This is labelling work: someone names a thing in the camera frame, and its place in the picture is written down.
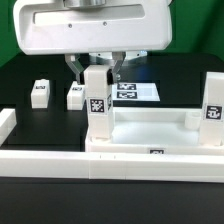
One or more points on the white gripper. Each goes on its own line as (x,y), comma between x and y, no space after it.
(92,26)

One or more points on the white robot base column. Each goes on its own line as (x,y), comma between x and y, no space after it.
(132,57)

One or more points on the white desk top tray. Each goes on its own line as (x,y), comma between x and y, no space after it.
(172,131)

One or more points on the fiducial marker sheet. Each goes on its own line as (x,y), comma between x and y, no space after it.
(135,92)

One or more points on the white U-shaped boundary fence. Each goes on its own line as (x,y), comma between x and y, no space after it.
(98,165)

